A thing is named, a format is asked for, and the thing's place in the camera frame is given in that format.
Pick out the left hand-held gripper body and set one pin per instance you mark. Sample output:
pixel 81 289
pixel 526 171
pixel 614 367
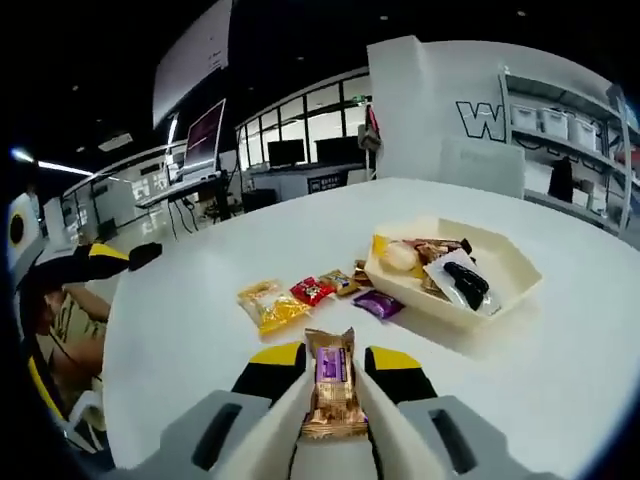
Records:
pixel 32 225

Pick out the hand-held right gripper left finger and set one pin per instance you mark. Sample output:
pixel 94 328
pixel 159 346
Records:
pixel 177 440

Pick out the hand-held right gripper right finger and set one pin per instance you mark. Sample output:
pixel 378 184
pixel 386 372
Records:
pixel 490 445

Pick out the cream food tongs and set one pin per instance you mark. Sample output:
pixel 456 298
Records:
pixel 280 425

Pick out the brown purple food packet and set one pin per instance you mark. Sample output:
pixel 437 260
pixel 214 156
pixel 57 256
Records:
pixel 332 395

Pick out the clear black prune food packet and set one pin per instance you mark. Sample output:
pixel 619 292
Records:
pixel 465 285

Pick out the cream paper food container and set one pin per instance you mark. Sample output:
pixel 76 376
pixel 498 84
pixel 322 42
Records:
pixel 505 265

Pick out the small red food packet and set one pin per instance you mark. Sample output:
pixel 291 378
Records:
pixel 312 291

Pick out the yellow bun food packet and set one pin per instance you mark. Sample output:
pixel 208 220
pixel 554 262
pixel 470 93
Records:
pixel 400 257

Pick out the small brown food packet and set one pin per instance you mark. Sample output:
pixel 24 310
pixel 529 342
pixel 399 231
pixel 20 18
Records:
pixel 362 275

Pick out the small orange food packet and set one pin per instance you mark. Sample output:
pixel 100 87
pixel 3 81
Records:
pixel 340 282

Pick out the black oval pad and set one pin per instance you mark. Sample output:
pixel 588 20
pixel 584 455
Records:
pixel 145 256

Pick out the linear ceiling light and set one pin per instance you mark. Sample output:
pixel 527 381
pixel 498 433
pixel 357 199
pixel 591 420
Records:
pixel 60 167

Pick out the white standing desk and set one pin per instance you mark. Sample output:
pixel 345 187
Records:
pixel 170 192

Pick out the large screen on stand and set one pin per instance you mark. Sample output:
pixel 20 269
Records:
pixel 205 135

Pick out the black cabinet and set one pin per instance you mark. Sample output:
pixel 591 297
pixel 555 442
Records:
pixel 260 201

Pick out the grey counter desk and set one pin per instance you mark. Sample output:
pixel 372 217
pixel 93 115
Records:
pixel 290 180

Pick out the black computer monitor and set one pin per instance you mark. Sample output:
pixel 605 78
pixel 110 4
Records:
pixel 286 152
pixel 336 150

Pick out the hanging projection screen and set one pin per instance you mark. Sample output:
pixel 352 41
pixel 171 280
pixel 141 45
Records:
pixel 192 60

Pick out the black bag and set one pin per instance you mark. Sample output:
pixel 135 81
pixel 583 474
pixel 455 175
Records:
pixel 561 182

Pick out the frosted white panel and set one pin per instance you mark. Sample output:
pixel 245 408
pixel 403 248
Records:
pixel 480 167

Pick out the hanging grey pink bag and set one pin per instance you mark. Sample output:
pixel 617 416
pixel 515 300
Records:
pixel 371 137

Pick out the green exit sign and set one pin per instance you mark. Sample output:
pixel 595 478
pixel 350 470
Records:
pixel 358 98

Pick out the row of white storage bins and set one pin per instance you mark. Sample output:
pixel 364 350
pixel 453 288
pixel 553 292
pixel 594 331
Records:
pixel 555 122

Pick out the grey metal shelving rack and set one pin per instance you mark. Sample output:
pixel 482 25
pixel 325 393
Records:
pixel 503 110

